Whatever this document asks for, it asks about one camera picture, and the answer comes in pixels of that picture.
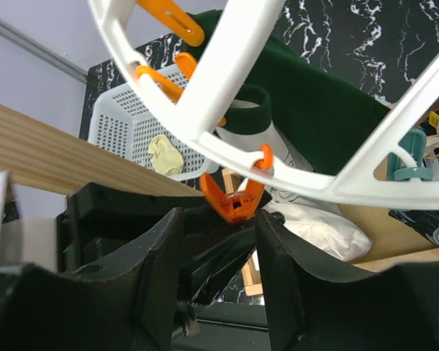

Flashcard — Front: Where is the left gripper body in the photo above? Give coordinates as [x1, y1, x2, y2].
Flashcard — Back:
[57, 183, 256, 303]

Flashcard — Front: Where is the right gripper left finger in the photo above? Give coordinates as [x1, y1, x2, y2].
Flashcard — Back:
[0, 208, 184, 350]

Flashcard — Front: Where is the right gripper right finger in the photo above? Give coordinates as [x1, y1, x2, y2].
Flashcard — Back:
[255, 210, 439, 350]

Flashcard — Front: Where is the cream sock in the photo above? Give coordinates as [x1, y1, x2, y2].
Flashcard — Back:
[148, 135, 184, 176]

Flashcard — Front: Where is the orange clothespin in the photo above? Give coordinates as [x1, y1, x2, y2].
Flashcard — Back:
[199, 143, 275, 224]
[134, 0, 227, 127]

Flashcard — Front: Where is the white round clip hanger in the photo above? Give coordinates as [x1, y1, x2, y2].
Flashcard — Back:
[89, 1, 439, 210]

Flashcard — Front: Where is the white printed t-shirt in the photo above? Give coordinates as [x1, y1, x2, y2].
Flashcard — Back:
[215, 102, 373, 263]

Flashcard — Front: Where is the white perforated plastic basket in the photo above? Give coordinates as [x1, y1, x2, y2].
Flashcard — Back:
[88, 83, 219, 181]

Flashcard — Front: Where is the dark patterned garment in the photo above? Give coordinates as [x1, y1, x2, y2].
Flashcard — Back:
[389, 210, 439, 246]

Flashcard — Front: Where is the green garment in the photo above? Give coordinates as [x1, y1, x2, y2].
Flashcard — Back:
[186, 9, 392, 176]

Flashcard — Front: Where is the teal clothespin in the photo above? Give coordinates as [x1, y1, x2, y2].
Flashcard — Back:
[386, 129, 433, 181]

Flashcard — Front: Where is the wooden hanging rack frame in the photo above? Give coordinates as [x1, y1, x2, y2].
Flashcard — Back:
[0, 93, 439, 297]

